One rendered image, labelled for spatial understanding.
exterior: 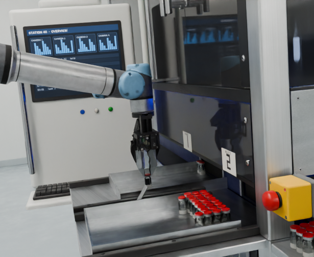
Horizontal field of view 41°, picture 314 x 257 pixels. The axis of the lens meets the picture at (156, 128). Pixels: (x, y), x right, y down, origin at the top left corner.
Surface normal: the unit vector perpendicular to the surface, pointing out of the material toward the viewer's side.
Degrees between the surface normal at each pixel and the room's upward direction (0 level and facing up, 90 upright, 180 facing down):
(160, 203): 90
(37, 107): 90
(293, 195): 90
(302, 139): 90
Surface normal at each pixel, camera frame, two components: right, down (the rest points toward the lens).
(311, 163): 0.25, 0.13
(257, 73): -0.97, 0.11
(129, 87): 0.45, 0.10
